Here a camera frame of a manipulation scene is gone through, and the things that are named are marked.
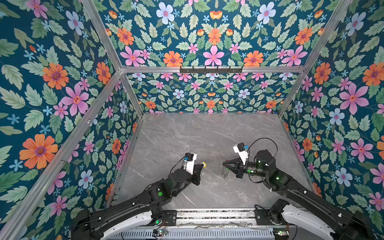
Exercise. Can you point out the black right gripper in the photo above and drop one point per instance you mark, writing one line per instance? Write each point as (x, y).
(236, 169)

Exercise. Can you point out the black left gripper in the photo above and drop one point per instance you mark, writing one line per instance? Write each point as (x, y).
(197, 171)

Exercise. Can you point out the silver metal keyring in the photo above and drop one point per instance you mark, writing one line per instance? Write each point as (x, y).
(224, 172)

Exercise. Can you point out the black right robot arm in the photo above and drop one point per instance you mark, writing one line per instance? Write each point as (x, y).
(300, 206)

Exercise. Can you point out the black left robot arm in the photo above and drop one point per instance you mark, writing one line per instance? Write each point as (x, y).
(145, 209)

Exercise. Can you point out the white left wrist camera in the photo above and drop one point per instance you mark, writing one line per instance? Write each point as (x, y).
(189, 162)

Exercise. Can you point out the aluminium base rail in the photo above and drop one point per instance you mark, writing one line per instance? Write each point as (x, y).
(245, 217)

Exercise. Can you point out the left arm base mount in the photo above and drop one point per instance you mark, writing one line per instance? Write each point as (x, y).
(165, 217)

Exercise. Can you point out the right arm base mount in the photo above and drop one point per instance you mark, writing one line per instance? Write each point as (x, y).
(272, 216)

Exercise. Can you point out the white perforated cable duct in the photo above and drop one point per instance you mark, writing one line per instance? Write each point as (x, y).
(195, 234)

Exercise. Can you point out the black wall hook rail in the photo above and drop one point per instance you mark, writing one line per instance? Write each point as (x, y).
(211, 70)

